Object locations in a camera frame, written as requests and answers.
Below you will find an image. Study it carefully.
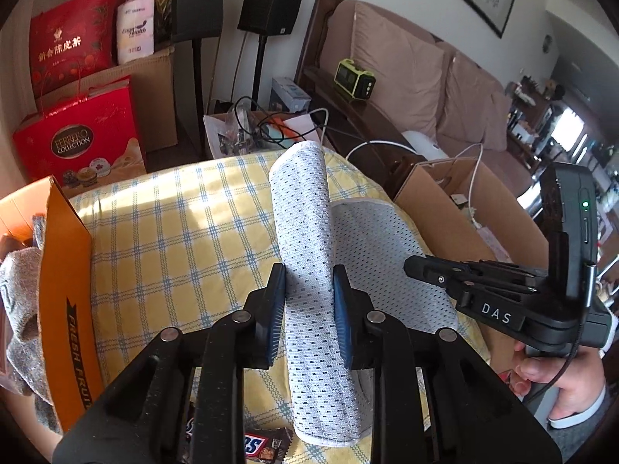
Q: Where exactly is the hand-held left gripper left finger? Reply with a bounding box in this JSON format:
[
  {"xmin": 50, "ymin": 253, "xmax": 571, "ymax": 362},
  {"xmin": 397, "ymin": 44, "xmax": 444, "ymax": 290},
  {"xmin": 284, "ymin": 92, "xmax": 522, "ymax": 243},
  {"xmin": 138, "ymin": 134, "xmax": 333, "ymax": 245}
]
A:
[{"xmin": 53, "ymin": 262, "xmax": 288, "ymax": 464}]

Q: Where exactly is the white tissue pack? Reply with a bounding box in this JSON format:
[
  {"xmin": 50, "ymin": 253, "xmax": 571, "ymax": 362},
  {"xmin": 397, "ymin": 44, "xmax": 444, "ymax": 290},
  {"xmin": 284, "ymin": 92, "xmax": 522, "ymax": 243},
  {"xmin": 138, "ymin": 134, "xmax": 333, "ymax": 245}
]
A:
[{"xmin": 115, "ymin": 0, "xmax": 156, "ymax": 65}]

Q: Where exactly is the dark patterned package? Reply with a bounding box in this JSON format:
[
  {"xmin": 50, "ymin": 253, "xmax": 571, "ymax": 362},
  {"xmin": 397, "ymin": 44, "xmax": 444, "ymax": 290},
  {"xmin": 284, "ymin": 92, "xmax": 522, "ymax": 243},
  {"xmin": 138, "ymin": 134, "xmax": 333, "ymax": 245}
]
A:
[{"xmin": 139, "ymin": 0, "xmax": 173, "ymax": 43}]

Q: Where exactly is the person's right forearm grey sleeve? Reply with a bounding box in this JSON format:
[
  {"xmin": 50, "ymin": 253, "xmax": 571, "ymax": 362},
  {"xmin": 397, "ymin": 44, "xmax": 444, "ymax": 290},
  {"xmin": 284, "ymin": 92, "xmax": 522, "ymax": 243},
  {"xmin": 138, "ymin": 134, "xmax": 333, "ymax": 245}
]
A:
[{"xmin": 545, "ymin": 386, "xmax": 619, "ymax": 464}]

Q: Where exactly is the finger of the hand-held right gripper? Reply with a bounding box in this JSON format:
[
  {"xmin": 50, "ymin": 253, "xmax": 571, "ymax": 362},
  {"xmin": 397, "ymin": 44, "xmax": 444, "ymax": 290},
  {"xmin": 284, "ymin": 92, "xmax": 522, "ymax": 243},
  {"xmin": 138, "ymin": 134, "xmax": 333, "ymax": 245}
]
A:
[{"xmin": 403, "ymin": 255, "xmax": 551, "ymax": 297}]

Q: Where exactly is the person's right hand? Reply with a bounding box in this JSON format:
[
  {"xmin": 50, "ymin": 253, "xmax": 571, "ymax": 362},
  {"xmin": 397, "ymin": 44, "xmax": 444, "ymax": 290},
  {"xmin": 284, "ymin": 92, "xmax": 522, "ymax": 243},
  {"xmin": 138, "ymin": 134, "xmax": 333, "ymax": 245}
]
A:
[{"xmin": 513, "ymin": 343, "xmax": 609, "ymax": 422}]

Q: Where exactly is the black speaker on stand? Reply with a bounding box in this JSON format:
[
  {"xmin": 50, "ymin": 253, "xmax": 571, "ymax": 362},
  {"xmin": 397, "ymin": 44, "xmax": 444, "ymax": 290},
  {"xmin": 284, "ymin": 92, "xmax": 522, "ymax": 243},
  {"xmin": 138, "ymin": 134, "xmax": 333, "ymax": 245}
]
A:
[
  {"xmin": 236, "ymin": 0, "xmax": 309, "ymax": 113},
  {"xmin": 171, "ymin": 0, "xmax": 228, "ymax": 161}
]

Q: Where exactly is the beige sofa cushion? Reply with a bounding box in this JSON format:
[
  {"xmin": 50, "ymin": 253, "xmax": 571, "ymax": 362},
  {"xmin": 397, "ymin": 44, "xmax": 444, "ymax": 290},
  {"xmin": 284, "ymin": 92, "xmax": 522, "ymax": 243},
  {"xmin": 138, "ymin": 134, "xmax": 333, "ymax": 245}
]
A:
[
  {"xmin": 349, "ymin": 2, "xmax": 446, "ymax": 130},
  {"xmin": 436, "ymin": 51, "xmax": 512, "ymax": 144}
]

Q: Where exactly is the white mesh cloth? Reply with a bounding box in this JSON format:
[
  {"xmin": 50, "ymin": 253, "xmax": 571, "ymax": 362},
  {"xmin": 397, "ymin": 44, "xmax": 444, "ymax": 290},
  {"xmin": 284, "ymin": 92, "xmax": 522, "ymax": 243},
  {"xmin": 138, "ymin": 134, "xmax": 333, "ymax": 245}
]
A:
[{"xmin": 268, "ymin": 141, "xmax": 461, "ymax": 449}]

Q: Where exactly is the blue grey box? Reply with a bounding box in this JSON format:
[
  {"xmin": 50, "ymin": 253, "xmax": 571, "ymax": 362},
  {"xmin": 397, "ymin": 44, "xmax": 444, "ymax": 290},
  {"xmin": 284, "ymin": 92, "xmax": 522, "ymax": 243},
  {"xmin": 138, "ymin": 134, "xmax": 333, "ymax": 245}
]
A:
[{"xmin": 270, "ymin": 76, "xmax": 312, "ymax": 113}]

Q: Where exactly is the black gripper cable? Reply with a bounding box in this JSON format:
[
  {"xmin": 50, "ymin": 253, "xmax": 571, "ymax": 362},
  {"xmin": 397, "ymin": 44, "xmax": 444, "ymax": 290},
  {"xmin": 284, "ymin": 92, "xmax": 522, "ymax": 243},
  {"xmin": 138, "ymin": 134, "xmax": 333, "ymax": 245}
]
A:
[{"xmin": 545, "ymin": 260, "xmax": 599, "ymax": 422}]

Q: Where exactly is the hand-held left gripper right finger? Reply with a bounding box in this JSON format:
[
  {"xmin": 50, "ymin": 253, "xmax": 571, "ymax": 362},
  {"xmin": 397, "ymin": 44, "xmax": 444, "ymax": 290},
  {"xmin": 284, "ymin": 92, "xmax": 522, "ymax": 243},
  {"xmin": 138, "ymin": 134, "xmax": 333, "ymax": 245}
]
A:
[{"xmin": 332, "ymin": 265, "xmax": 563, "ymax": 464}]

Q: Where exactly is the open brown cardboard box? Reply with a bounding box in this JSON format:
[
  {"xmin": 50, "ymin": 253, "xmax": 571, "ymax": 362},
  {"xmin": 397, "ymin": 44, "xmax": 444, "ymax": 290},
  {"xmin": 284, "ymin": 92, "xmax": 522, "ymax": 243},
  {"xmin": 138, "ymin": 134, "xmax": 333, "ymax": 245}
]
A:
[{"xmin": 393, "ymin": 156, "xmax": 553, "ymax": 374}]

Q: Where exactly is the green portable device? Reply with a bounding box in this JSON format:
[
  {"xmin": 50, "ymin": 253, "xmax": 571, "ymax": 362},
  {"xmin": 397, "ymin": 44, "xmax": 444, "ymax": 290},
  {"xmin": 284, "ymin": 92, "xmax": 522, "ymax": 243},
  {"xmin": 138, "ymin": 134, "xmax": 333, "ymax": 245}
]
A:
[{"xmin": 333, "ymin": 58, "xmax": 378, "ymax": 103}]

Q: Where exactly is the dark red gift bag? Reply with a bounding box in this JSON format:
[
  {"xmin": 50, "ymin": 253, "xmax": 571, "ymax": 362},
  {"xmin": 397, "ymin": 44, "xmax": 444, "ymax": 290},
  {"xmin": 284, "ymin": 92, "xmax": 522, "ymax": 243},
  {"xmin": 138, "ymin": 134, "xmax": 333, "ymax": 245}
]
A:
[{"xmin": 29, "ymin": 0, "xmax": 128, "ymax": 101}]

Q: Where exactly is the white rounded device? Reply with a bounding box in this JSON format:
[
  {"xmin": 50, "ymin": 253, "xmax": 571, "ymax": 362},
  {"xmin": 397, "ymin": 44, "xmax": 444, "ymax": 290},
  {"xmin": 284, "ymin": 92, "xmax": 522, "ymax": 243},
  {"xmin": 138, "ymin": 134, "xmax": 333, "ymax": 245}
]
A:
[{"xmin": 401, "ymin": 130, "xmax": 451, "ymax": 160}]

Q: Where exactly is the white charger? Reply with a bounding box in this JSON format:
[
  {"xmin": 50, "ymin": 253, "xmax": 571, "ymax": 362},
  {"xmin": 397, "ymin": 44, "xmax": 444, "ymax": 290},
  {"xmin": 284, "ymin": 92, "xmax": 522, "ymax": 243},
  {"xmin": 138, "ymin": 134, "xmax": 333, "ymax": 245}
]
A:
[{"xmin": 449, "ymin": 192, "xmax": 480, "ymax": 226}]

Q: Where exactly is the yellow plaid blanket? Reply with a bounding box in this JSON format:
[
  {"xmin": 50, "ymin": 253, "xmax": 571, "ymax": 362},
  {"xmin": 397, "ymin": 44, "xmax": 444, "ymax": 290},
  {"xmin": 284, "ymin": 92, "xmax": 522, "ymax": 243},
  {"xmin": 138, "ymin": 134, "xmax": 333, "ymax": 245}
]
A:
[{"xmin": 62, "ymin": 147, "xmax": 492, "ymax": 464}]

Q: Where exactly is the red chocolate gift bag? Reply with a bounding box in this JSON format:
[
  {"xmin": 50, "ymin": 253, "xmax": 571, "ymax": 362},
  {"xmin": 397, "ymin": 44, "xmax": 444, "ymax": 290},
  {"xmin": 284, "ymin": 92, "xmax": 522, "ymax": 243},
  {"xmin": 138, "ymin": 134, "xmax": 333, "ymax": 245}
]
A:
[{"xmin": 12, "ymin": 75, "xmax": 148, "ymax": 190}]

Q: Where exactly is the brown chocolate bar wrapper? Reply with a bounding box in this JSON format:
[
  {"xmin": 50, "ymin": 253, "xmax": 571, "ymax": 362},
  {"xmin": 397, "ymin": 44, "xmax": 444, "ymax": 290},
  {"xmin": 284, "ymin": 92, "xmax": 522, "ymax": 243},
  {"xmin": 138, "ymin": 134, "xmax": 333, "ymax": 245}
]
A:
[{"xmin": 243, "ymin": 426, "xmax": 294, "ymax": 461}]

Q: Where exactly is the light grey knitted cloth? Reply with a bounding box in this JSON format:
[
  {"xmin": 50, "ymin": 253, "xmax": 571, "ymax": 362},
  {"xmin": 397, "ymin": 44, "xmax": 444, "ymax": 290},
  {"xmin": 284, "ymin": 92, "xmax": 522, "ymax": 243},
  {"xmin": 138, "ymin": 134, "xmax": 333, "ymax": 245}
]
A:
[{"xmin": 0, "ymin": 215, "xmax": 65, "ymax": 437}]

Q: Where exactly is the large brown cardboard box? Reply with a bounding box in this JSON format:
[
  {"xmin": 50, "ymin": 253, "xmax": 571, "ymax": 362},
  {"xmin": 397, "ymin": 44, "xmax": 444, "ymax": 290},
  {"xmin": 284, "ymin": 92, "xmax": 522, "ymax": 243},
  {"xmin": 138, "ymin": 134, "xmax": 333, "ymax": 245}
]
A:
[{"xmin": 36, "ymin": 43, "xmax": 178, "ymax": 156}]

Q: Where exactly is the small cardboard box of cables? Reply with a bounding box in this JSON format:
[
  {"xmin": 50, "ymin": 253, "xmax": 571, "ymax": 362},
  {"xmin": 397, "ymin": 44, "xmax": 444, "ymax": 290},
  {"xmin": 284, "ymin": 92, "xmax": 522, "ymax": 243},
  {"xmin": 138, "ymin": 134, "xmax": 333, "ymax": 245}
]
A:
[{"xmin": 202, "ymin": 97, "xmax": 332, "ymax": 161}]

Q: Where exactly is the orange cardboard box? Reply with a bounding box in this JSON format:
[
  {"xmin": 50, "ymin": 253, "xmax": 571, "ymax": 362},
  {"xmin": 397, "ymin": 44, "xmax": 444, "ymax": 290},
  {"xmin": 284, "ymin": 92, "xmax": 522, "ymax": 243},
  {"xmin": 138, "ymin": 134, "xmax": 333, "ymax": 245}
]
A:
[{"xmin": 0, "ymin": 176, "xmax": 106, "ymax": 437}]

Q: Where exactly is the wooden sofa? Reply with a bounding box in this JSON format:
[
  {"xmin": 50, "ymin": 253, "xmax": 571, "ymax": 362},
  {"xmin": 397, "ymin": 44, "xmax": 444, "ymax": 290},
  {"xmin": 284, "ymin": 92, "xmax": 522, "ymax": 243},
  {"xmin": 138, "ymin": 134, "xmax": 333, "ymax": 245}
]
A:
[{"xmin": 294, "ymin": 0, "xmax": 539, "ymax": 200}]

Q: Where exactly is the white cable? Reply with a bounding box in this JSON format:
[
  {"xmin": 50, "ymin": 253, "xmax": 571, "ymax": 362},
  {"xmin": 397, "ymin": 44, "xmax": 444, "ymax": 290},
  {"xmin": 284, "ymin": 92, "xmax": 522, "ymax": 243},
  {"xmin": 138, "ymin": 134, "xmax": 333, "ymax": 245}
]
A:
[{"xmin": 345, "ymin": 139, "xmax": 485, "ymax": 229}]

